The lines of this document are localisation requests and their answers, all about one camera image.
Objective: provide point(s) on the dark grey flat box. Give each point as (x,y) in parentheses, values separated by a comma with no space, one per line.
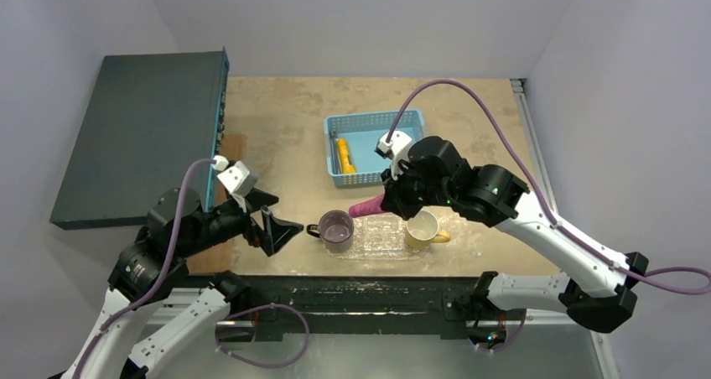
(148,119)

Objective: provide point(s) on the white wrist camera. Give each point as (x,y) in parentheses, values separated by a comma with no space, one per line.
(395,149)
(236,178)

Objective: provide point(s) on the yellow mug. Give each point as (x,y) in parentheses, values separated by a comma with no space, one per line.
(423,230)

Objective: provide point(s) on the yellow toothpaste tube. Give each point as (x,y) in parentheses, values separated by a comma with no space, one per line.
(346,164)

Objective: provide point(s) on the clear textured oval tray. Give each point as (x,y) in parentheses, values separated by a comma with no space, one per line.
(377,238)

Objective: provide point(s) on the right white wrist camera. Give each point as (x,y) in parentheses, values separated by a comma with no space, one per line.
(395,149)

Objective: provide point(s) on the grey toothbrush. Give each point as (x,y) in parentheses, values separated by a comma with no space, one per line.
(335,152)

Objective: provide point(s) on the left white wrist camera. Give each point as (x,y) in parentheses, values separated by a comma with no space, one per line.
(236,178)

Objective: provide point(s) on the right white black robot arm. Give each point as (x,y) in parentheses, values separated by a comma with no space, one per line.
(591,289)

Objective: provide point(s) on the purple translucent mug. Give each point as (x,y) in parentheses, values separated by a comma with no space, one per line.
(335,230)

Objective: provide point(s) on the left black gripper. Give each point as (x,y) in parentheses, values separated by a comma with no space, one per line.
(276,231)

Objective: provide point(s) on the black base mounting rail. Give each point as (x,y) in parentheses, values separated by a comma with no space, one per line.
(449,308)

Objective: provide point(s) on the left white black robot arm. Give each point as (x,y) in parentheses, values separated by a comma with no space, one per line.
(148,270)

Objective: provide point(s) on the pink toothpaste tube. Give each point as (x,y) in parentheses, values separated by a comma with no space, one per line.
(366,208)

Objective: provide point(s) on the light blue perforated basket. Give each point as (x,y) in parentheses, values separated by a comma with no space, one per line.
(361,131)

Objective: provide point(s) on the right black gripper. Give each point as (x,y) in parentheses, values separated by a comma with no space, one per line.
(400,194)

